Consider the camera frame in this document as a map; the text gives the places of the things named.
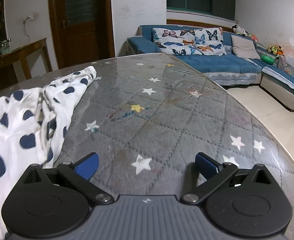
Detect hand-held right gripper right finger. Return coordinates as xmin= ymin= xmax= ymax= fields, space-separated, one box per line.
xmin=181 ymin=152 xmax=272 ymax=205

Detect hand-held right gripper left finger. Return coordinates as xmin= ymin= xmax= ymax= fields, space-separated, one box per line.
xmin=24 ymin=152 xmax=114 ymax=205

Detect white navy polka dot garment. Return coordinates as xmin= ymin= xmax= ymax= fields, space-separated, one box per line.
xmin=0 ymin=66 xmax=97 ymax=240

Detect grey star quilted table cover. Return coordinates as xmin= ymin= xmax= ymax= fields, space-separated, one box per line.
xmin=0 ymin=52 xmax=294 ymax=240

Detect blue fabric sofa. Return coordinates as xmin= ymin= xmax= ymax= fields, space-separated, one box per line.
xmin=126 ymin=25 xmax=294 ymax=112

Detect beige cushion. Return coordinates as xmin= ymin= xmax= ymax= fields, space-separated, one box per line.
xmin=231 ymin=34 xmax=262 ymax=60

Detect butterfly print pillow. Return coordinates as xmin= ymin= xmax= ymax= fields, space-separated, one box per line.
xmin=184 ymin=27 xmax=227 ymax=56
xmin=152 ymin=28 xmax=204 ymax=56

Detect patterned storage box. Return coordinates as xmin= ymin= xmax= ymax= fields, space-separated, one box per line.
xmin=278 ymin=54 xmax=294 ymax=77

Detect brown wooden side table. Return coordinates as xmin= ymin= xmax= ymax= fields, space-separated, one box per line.
xmin=0 ymin=38 xmax=53 ymax=94

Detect brown wooden door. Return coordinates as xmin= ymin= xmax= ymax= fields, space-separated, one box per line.
xmin=48 ymin=0 xmax=116 ymax=69

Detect yellow green plush toy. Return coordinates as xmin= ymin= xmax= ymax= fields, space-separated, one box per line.
xmin=268 ymin=45 xmax=285 ymax=56

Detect black and white plush toy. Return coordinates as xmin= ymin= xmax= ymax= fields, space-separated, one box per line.
xmin=233 ymin=25 xmax=249 ymax=36

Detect glass jar green lid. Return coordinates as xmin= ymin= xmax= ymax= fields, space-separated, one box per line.
xmin=0 ymin=42 xmax=11 ymax=55

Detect thin hanging cable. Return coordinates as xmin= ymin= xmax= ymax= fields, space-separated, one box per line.
xmin=23 ymin=20 xmax=31 ymax=43

